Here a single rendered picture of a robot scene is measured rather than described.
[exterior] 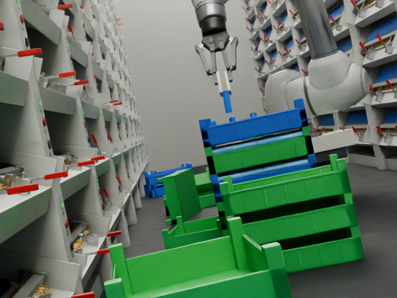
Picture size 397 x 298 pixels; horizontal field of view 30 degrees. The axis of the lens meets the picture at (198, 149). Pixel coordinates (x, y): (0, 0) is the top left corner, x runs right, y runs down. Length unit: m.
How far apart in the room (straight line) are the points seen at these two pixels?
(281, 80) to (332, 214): 1.12
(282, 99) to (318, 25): 0.30
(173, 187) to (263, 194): 1.38
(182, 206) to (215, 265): 2.01
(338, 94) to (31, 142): 1.61
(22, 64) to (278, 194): 0.71
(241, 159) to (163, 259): 1.01
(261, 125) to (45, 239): 0.92
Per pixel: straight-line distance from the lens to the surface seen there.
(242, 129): 2.09
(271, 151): 2.09
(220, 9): 2.24
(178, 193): 3.11
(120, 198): 2.73
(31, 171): 1.34
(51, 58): 2.05
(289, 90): 2.79
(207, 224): 2.66
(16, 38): 1.35
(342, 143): 2.72
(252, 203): 1.76
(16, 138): 1.34
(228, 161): 2.10
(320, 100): 2.76
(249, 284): 0.83
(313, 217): 1.77
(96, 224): 2.04
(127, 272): 1.11
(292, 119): 2.09
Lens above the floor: 0.39
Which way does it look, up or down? 2 degrees down
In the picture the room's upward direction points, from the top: 12 degrees counter-clockwise
